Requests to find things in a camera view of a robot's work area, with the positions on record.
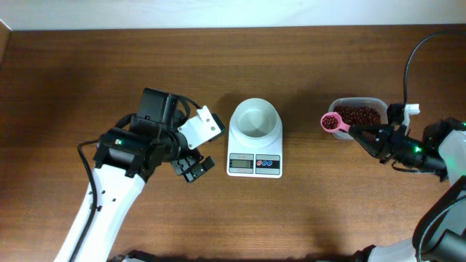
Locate pink measuring scoop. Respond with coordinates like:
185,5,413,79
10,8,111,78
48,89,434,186
320,112,350,133

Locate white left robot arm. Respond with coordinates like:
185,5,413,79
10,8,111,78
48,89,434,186
55,113,225,261

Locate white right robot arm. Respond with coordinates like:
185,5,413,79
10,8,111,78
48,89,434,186
349,118,465,261

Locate white digital kitchen scale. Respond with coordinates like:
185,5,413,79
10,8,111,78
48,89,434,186
226,123,284,178

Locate white bowl on scale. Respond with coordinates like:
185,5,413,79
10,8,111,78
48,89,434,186
230,98,282,139

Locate red beans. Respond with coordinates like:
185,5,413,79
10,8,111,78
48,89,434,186
334,106,381,126

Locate clear plastic bean container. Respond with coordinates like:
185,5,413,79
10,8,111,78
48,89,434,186
328,98,388,124

